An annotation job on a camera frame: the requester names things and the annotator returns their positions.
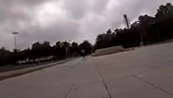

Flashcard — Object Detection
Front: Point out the grey paved plaza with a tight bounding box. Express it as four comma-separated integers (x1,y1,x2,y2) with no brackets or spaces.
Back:
0,40,173,98

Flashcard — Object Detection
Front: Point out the thin distant tower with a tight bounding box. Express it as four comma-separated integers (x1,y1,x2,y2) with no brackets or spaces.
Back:
122,13,131,30

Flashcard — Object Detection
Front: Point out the street lamp pole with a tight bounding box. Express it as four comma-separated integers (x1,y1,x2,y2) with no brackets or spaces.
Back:
11,30,23,53

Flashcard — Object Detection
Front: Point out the low raised kerb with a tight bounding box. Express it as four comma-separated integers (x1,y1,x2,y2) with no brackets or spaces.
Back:
0,59,71,83

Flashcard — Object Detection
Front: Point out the row of dark trees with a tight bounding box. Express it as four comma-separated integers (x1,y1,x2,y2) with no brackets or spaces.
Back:
0,1,173,71

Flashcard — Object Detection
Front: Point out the grass strip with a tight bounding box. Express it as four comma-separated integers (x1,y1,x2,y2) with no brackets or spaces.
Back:
0,52,68,74

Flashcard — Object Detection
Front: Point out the low pale wall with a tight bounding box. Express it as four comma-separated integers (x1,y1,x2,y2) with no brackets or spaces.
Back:
91,43,127,58

